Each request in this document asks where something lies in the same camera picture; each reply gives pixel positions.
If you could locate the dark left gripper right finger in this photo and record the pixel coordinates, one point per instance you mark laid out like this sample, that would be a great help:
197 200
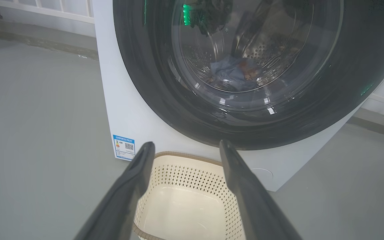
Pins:
255 206

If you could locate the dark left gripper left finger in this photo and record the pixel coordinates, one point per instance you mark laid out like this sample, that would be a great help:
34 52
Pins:
122 200

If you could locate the dark round washing machine door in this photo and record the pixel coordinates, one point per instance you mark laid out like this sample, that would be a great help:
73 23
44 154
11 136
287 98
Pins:
165 83

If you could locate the blue cartoon print garment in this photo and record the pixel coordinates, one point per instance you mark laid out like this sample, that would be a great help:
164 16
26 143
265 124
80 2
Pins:
235 71

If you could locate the cream perforated laundry basket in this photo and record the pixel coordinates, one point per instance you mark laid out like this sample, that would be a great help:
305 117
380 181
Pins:
185 206

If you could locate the white washing machine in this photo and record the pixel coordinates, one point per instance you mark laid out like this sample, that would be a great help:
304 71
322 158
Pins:
118 100

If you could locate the blue white energy label sticker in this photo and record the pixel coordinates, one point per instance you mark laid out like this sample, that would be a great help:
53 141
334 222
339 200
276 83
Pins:
124 147

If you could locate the white railing fence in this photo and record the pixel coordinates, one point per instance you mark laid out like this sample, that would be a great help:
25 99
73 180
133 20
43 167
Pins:
45 6

